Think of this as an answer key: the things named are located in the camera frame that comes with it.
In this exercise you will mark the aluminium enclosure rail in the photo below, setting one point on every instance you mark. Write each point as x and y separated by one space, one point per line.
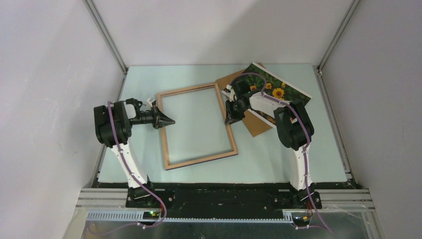
105 33

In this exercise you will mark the sunflower photo print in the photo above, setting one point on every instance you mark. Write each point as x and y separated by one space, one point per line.
282 91

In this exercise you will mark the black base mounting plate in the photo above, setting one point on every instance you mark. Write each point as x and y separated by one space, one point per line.
224 200

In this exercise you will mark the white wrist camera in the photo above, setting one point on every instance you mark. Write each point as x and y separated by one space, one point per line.
151 102
230 93

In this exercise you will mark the brown cardboard backing board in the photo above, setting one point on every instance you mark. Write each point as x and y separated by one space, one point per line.
254 122

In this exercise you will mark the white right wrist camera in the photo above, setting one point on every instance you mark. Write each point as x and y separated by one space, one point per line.
230 93

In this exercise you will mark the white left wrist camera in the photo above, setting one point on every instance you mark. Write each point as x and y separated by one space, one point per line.
151 102

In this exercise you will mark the wooden picture frame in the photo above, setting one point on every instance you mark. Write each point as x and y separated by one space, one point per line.
194 127

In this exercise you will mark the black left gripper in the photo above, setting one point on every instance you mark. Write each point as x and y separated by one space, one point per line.
160 119

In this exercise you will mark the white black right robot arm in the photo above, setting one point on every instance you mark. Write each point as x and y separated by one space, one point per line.
293 125

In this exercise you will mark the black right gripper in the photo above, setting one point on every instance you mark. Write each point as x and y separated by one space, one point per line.
231 117

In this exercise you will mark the grey cable duct strip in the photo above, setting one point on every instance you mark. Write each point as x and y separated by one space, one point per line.
145 216

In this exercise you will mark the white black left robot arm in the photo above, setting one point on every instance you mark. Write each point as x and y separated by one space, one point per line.
113 128

